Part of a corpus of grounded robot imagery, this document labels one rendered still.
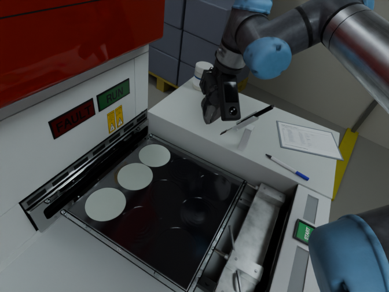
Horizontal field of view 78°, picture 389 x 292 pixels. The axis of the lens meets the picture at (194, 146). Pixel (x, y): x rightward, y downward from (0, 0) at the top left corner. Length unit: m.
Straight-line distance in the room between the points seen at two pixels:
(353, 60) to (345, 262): 0.28
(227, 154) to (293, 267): 0.35
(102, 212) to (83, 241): 0.10
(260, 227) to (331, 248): 0.47
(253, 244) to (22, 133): 0.58
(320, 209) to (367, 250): 0.49
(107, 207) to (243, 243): 0.36
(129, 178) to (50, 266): 0.28
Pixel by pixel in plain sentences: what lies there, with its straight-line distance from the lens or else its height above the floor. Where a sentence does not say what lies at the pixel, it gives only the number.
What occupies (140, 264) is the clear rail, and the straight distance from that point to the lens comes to 0.60.
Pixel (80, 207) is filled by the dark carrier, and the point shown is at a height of 0.90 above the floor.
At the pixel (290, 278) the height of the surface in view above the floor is 0.96.
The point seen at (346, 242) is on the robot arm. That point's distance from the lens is 0.26.
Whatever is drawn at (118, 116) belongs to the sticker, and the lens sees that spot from 0.73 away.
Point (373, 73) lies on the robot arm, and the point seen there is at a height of 1.35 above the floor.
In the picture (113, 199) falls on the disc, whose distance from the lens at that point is 0.69.
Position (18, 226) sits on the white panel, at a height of 0.91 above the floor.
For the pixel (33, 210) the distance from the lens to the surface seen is 0.67.
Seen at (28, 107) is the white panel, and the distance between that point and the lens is 0.54.
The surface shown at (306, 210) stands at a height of 0.96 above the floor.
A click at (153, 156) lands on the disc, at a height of 0.90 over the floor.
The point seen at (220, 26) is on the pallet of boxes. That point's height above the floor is 0.87.
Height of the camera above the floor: 1.46
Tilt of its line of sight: 43 degrees down
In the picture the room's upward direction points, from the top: 12 degrees clockwise
